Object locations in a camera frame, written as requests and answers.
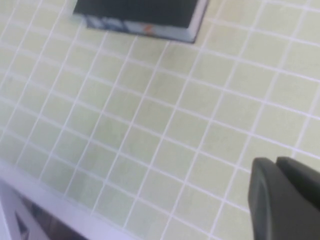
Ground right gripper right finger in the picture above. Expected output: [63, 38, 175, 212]
[276, 156, 320, 205]

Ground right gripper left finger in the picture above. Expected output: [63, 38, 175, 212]
[246, 157, 320, 240]

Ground black printed glasses case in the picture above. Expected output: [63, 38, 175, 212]
[72, 0, 209, 45]

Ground green checkered tablecloth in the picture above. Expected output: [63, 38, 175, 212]
[0, 0, 320, 240]

